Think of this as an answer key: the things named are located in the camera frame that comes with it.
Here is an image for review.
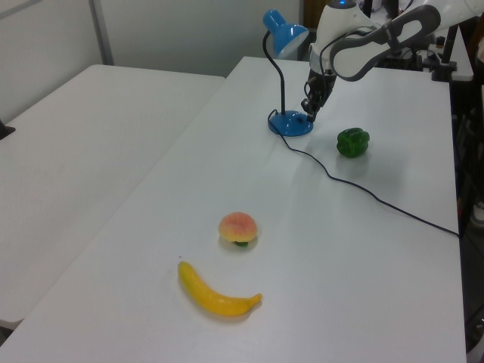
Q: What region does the grey wall partition post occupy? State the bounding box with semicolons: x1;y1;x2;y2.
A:
88;0;115;66

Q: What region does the black camera stand clamp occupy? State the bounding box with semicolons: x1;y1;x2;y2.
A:
430;24;459;82

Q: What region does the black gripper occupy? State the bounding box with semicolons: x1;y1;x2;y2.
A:
301;70;337;123

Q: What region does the dark equipment clutter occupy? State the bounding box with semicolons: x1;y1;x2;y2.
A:
372;32;436;73

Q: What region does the white side table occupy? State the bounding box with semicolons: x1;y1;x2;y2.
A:
0;64;227;330

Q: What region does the blue desk lamp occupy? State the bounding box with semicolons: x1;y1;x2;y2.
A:
262;9;315;137

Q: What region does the green bell pepper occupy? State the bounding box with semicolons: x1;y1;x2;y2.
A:
336;127;371;158

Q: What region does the pink yellow peach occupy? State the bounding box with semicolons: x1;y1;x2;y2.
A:
218;211;260;249

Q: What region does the black lamp power cable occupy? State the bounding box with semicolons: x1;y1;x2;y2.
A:
268;109;461;238

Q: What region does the yellow banana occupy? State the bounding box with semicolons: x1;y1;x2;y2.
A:
177;260;263;318

